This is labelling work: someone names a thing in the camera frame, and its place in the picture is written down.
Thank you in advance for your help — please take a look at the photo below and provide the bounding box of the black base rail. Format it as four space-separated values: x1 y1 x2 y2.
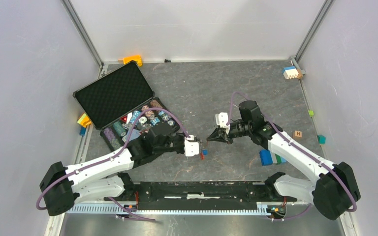
114 174 297 210

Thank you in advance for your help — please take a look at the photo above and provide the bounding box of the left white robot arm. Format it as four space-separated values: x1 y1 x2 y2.
36 124 201 216

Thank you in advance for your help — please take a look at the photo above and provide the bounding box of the teal cube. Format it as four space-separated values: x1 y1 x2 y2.
317 134 326 145

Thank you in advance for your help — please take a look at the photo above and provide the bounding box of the blue green white brick stack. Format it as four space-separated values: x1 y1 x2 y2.
259 149 287 166

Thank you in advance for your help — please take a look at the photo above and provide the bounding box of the orange toy brick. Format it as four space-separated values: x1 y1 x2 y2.
122 55 143 67

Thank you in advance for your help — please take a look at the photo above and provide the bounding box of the white slotted cable duct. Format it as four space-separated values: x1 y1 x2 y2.
67 203 271 216

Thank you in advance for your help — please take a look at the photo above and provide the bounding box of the small blue block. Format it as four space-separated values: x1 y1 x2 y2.
79 127 87 136

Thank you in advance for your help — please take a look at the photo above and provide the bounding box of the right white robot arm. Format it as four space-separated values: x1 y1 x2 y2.
207 100 361 220

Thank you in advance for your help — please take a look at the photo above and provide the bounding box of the black poker chip case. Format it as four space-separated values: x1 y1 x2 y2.
73 62 180 151

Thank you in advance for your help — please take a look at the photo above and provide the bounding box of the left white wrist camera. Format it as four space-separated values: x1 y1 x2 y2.
184 135 201 157

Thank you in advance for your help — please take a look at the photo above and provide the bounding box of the keyring with blue red tags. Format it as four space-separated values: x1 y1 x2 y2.
200 148 208 160

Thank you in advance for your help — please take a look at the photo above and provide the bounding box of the blue white brown brick stack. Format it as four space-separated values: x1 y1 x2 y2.
283 66 303 80

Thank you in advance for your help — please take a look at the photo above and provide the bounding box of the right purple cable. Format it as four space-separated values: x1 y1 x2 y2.
229 91 358 212

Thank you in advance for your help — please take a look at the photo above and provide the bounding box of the purple cable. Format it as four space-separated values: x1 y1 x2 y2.
35 108 193 211
229 91 358 212

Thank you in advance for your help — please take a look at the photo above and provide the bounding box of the wooden letter H cube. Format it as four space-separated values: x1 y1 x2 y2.
292 130 303 139

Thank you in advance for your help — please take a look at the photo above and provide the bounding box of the yellow orange brick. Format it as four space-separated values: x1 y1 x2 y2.
77 113 92 128

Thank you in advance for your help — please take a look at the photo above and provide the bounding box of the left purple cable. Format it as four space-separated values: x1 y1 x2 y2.
35 108 193 211

